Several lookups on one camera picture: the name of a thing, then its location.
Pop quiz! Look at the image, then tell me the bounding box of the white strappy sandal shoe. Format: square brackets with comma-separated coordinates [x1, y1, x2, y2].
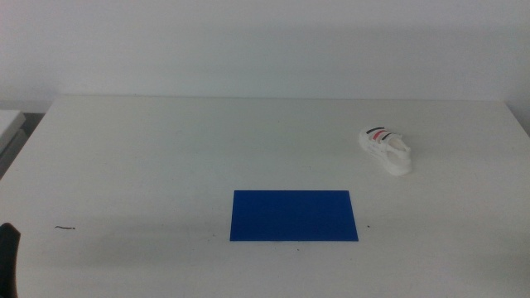
[358, 126, 413, 177]

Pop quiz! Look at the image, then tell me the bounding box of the blue rectangular mat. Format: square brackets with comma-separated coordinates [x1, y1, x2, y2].
[229, 190, 359, 243]

